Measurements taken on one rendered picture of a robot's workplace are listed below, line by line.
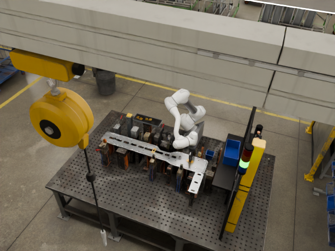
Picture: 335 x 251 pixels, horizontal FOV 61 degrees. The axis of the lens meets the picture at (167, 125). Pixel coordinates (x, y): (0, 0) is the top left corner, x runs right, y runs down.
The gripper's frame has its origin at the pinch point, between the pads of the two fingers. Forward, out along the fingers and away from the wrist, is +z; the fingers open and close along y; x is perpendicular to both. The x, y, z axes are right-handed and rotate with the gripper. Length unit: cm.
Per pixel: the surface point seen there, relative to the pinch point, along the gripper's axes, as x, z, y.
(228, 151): 39, 1, -32
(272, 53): 48, -231, 186
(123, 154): -77, 3, 21
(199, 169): 13.8, 5.0, 6.3
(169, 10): 30, -233, 181
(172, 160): -20.4, 5.0, 5.6
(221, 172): 38.8, 1.9, 4.2
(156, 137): -50, -3, -16
